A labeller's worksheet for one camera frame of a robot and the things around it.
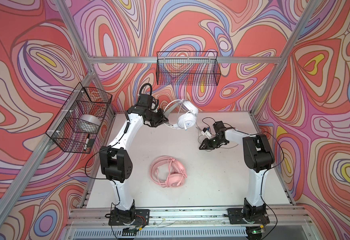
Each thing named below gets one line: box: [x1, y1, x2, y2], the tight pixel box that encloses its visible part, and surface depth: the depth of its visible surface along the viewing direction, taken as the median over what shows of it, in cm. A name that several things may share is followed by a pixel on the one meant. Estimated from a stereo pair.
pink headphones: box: [149, 156, 187, 188], surface depth 86 cm
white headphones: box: [163, 99, 199, 131], surface depth 74 cm
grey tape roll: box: [75, 114, 101, 133], surface depth 74 cm
